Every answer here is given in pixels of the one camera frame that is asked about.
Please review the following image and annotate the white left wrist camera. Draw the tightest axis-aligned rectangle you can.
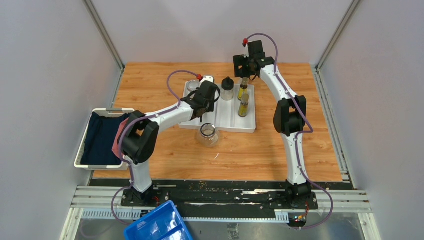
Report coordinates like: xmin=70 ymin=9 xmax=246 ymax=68
xmin=200 ymin=75 xmax=215 ymax=84

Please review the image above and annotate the pink cloth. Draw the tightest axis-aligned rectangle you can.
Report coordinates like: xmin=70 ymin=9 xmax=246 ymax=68
xmin=111 ymin=118 xmax=128 ymax=159

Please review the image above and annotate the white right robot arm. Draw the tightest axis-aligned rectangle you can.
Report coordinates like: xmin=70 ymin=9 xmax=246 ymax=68
xmin=233 ymin=38 xmax=312 ymax=209

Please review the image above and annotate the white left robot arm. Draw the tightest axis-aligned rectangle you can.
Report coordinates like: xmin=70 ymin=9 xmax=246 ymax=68
xmin=117 ymin=80 xmax=221 ymax=207

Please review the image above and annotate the clear glass jar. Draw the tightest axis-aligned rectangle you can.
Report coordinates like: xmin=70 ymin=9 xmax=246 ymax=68
xmin=184 ymin=79 xmax=200 ymax=95
xmin=196 ymin=123 xmax=220 ymax=148

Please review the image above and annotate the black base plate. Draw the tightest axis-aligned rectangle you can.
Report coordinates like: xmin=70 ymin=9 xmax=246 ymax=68
xmin=115 ymin=179 xmax=319 ymax=219

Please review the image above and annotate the dark blue cloth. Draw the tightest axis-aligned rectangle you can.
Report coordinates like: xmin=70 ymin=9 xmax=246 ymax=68
xmin=80 ymin=112 xmax=129 ymax=166

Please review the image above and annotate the black-lid shaker jar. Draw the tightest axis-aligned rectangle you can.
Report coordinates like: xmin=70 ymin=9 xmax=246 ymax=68
xmin=220 ymin=76 xmax=234 ymax=101

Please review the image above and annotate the blue plastic bin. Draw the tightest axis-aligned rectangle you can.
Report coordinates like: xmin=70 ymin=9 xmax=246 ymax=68
xmin=123 ymin=200 xmax=193 ymax=240

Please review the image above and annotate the white laundry basket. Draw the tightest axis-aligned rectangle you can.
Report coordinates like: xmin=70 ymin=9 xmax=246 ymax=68
xmin=74 ymin=108 xmax=135 ymax=171

